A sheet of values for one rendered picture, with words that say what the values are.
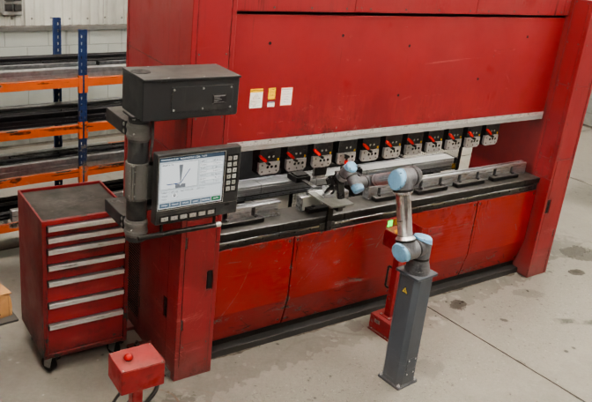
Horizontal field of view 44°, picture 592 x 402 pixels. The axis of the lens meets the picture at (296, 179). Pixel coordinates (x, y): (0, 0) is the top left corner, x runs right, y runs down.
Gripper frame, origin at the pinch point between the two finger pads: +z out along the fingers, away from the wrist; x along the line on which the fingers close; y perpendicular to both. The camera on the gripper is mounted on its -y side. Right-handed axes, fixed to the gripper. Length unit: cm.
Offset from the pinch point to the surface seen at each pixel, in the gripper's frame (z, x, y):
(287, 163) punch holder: -13.1, 29.3, 19.0
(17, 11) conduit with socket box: 233, 109, 340
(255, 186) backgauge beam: 23.5, 35.1, 23.0
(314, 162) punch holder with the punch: -11.1, 8.9, 18.7
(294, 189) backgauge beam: 29.9, 3.1, 20.6
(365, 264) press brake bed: 42, -39, -37
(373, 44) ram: -66, -27, 69
